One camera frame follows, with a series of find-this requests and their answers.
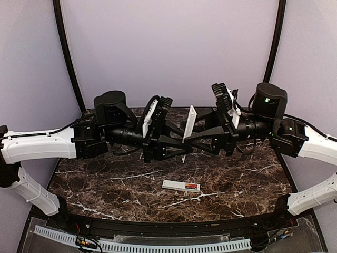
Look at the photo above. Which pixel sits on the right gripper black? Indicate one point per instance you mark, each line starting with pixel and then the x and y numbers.
pixel 226 139

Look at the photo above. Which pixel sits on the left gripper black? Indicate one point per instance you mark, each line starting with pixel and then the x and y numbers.
pixel 158 145

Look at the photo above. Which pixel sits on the white battery cover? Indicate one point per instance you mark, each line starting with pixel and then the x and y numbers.
pixel 190 129

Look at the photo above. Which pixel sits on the red battery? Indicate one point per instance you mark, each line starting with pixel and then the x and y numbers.
pixel 191 186

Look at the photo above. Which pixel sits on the white remote control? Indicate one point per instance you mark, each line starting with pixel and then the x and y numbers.
pixel 179 186

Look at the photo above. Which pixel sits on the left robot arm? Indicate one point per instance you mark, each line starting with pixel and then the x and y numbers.
pixel 112 122

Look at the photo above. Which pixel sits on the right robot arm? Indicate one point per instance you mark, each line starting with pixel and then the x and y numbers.
pixel 266 119

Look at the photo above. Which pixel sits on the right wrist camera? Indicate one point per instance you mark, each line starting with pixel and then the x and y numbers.
pixel 223 100

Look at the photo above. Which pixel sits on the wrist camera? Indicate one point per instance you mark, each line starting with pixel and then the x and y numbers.
pixel 159 116
pixel 223 100

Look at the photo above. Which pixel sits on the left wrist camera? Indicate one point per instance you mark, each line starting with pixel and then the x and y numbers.
pixel 159 116

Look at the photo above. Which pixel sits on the black front rail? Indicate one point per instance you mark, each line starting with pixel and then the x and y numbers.
pixel 255 227

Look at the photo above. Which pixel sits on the grey slotted cable duct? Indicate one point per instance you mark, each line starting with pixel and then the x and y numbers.
pixel 105 245

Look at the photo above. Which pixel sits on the right black frame post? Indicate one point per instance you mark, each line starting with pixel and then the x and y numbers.
pixel 275 40

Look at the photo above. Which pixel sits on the black frame post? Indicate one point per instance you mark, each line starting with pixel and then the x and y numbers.
pixel 275 40
pixel 67 55

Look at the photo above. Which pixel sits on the left black frame post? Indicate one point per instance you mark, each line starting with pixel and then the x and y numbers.
pixel 67 55

